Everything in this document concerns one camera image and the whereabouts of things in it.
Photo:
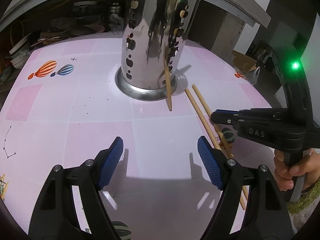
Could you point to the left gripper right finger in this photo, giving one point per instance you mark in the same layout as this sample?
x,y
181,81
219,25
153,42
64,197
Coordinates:
x,y
266,215

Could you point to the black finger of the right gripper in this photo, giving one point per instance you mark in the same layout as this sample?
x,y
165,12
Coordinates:
x,y
224,117

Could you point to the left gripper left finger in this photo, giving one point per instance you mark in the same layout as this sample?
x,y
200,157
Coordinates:
x,y
54,215

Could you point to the person's right hand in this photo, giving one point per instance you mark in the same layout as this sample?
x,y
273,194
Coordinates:
x,y
308,166

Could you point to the cardboard box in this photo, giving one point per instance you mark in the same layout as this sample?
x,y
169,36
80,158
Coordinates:
x,y
243,62

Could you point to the pink patterned tablecloth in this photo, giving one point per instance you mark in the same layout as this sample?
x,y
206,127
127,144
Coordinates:
x,y
64,107

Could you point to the steel utensil holder cup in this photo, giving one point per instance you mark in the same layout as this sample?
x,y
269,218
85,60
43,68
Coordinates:
x,y
155,32

